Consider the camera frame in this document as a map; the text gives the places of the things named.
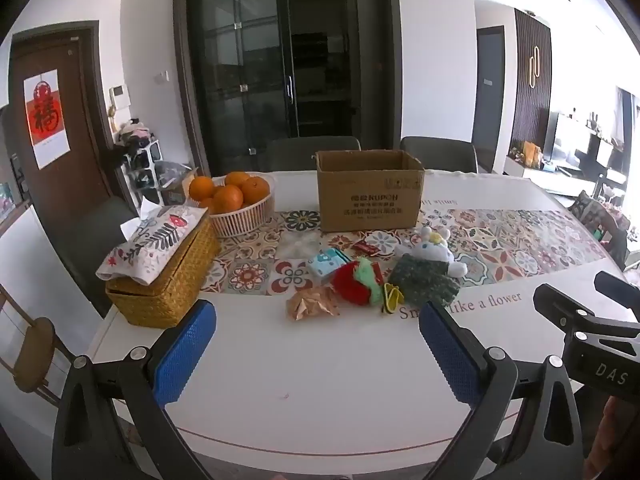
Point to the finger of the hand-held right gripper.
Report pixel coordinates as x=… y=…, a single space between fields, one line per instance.
x=565 y=307
x=617 y=285

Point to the dark slatted wall panel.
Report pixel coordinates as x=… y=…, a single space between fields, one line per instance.
x=530 y=75

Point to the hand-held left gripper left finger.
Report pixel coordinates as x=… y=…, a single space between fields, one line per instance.
x=185 y=352

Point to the red candy packet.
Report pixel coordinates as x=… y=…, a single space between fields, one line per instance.
x=364 y=247

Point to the patterned cushion chair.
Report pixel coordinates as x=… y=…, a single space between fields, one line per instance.
x=597 y=220

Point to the green fabric pouch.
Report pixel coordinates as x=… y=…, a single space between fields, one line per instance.
x=425 y=282

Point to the white wall intercom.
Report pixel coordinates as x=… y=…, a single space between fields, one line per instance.
x=120 y=96

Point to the grey dining chair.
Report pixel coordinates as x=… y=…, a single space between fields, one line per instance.
x=312 y=152
x=440 y=155

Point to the white slatted fruit basket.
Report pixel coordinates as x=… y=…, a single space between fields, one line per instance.
x=240 y=221

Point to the orange fruit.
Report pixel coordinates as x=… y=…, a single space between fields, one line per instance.
x=201 y=188
x=237 y=180
x=228 y=198
x=206 y=206
x=256 y=191

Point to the woven straw tissue box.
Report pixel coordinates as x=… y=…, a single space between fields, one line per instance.
x=165 y=290

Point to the yellow green felt piece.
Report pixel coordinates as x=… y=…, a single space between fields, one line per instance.
x=391 y=296

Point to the brown cardboard box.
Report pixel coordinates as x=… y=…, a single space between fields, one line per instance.
x=370 y=200

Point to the oranges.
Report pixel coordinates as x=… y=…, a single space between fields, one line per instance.
x=85 y=125

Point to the patterned tile-print table runner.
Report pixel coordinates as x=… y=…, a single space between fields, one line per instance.
x=500 y=250

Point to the dark glass sliding door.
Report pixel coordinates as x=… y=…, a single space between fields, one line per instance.
x=260 y=60

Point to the red knitted strawberry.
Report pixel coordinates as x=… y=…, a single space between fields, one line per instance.
x=350 y=285

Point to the red white door poster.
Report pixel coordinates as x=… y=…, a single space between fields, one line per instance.
x=46 y=120

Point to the floral printed cloth cover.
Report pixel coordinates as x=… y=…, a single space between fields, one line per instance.
x=150 y=245

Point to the clear plastic bag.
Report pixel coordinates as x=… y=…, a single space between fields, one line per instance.
x=300 y=246

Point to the wooden round-back chair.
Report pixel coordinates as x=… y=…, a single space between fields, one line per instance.
x=32 y=350

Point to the white plush toy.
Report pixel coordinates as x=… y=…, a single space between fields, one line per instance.
x=440 y=252

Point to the white tissue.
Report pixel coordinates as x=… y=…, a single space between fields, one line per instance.
x=142 y=215

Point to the television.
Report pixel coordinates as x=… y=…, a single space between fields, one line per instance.
x=575 y=142

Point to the cluttered shoe rack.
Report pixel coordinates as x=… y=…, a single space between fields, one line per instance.
x=145 y=165

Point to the white tv cabinet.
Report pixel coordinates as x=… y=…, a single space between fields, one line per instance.
x=525 y=167

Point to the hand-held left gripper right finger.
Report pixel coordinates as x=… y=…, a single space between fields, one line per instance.
x=450 y=355

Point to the dark interior door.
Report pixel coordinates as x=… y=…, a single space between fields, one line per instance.
x=489 y=100

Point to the blue white tissue packet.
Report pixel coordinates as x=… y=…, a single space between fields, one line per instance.
x=326 y=265

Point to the crumpled gold wrapper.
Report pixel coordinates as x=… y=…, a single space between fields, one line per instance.
x=312 y=304

